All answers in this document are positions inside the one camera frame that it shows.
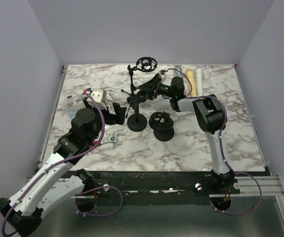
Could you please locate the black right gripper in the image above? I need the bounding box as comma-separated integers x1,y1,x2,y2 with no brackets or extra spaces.
137,75,174,101

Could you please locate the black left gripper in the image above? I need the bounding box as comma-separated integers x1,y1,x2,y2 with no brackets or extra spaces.
84,98,126,145

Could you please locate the black tripod shock mount stand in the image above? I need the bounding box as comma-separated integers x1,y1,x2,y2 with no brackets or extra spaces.
121,56,158,96

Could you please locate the silver grey microphone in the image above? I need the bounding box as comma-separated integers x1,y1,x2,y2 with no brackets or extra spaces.
174,65,184,78

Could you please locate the black round-base clip stand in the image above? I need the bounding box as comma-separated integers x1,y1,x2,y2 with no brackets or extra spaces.
127,90,147,132

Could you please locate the beige microphone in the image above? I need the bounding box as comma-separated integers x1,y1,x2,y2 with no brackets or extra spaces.
186,68,197,97

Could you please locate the white microphone silver mesh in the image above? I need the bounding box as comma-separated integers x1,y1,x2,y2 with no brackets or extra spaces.
196,65,203,97

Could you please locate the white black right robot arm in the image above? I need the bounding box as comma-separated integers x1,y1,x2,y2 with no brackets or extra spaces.
137,74,234,194

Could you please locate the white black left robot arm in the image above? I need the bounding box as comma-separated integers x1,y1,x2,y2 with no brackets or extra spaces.
0,96,126,237

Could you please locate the clear plastic screw box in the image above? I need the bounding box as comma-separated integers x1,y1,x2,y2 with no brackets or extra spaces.
63,94,85,119

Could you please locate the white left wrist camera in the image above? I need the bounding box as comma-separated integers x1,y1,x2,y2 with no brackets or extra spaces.
90,89,107,103

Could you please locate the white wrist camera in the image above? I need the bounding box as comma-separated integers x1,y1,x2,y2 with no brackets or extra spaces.
157,70,166,81
90,89,107,103

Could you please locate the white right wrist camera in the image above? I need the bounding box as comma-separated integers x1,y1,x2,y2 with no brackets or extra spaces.
157,70,166,81

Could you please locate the orange handled adjustable wrench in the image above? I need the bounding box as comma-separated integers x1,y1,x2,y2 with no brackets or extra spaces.
99,131,123,148

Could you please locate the black shock mount round stand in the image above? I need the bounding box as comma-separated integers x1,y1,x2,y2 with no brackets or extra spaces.
149,111,174,142

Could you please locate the black front mounting rail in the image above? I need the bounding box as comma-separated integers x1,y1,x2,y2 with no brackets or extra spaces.
34,169,272,207

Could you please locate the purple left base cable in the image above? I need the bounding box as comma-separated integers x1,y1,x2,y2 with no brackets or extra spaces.
75,185,124,218

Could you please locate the aluminium extrusion rail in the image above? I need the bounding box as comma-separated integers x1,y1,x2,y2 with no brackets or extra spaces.
209,176,284,198

